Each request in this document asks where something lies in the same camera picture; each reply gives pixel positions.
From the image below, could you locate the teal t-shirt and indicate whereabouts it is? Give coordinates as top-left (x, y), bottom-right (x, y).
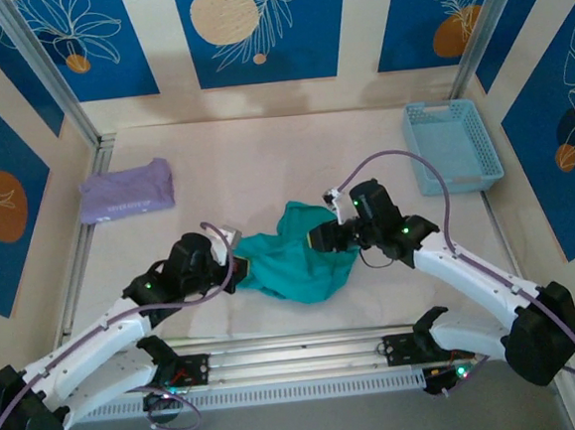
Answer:
top-left (229, 195), bottom-right (364, 311)

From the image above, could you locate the folded lavender t-shirt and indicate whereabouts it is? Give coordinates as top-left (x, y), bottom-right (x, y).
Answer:
top-left (76, 156), bottom-right (177, 226)

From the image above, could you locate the light blue plastic basket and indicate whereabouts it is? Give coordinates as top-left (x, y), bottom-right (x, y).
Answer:
top-left (399, 96), bottom-right (506, 200)

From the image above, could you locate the black controller board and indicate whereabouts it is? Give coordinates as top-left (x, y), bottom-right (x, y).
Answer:
top-left (141, 385), bottom-right (186, 426)
top-left (421, 361), bottom-right (482, 398)

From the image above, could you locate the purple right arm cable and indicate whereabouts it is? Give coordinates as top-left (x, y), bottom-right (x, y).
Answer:
top-left (335, 135), bottom-right (575, 403)

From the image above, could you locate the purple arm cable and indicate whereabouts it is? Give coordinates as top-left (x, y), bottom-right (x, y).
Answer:
top-left (335, 135), bottom-right (575, 403)
top-left (0, 219), bottom-right (249, 430)

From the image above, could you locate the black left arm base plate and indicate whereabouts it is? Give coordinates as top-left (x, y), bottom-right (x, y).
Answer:
top-left (153, 353), bottom-right (214, 391)

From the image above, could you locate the aluminium table side rail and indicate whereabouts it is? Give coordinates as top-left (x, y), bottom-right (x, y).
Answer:
top-left (479, 188), bottom-right (537, 300)
top-left (42, 133), bottom-right (134, 344)

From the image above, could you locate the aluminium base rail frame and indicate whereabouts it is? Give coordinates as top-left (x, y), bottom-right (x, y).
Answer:
top-left (21, 308), bottom-right (574, 411)

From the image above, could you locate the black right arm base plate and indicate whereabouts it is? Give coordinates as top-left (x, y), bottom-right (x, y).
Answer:
top-left (381, 327), bottom-right (478, 368)

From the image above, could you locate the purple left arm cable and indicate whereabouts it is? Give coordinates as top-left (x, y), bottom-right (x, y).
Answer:
top-left (0, 219), bottom-right (249, 430)

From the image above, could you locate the white slotted cable duct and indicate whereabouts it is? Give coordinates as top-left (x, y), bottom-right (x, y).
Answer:
top-left (45, 367), bottom-right (430, 427)

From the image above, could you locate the aluminium frame post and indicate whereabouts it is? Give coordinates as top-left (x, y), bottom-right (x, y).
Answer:
top-left (0, 0), bottom-right (102, 153)
top-left (442, 0), bottom-right (533, 101)

